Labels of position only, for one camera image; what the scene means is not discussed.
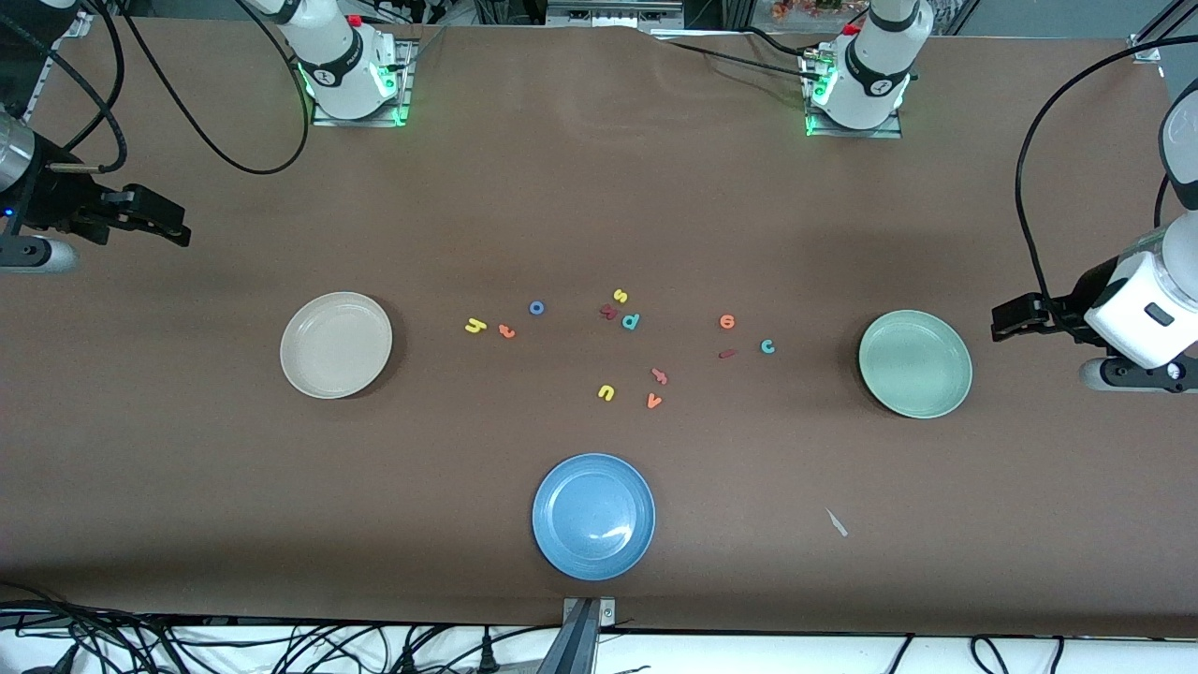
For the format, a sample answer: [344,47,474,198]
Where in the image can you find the green plate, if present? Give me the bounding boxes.
[858,310,973,419]

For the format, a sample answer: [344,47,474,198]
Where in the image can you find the beige brown plate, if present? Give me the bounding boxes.
[280,291,394,401]

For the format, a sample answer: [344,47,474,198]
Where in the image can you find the orange dried flowers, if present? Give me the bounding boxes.
[772,0,848,22]

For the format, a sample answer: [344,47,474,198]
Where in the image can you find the brown table cover sheet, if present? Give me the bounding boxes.
[0,14,1198,639]

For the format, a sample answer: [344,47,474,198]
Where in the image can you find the blue plate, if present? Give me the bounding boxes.
[532,453,657,581]

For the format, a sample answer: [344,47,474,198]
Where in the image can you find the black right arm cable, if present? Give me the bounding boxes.
[47,0,312,176]

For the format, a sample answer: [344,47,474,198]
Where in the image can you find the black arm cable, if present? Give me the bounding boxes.
[47,0,312,176]
[1015,36,1198,315]

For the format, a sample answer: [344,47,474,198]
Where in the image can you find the aluminium frame rail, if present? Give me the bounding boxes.
[14,37,66,127]

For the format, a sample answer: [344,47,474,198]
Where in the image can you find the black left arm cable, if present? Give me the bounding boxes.
[1015,36,1198,315]

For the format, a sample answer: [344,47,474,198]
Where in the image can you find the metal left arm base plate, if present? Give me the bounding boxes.
[802,47,904,139]

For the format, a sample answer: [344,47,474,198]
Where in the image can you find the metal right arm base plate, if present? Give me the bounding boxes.
[312,37,414,127]

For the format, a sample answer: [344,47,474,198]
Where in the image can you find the black looped floor cable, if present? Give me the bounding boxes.
[969,635,1063,674]

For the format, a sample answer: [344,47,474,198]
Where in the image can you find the black base power cable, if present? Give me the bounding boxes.
[650,36,820,76]

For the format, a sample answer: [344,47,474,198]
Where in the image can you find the black tangled floor cable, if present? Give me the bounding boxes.
[0,580,216,674]

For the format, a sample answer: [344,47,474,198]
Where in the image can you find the silver metal frame box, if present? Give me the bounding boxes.
[546,0,686,29]

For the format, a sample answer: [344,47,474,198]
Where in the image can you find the silver metal clamp bracket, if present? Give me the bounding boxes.
[562,597,618,628]

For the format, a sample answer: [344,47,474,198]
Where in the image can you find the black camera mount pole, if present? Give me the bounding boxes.
[536,599,600,674]

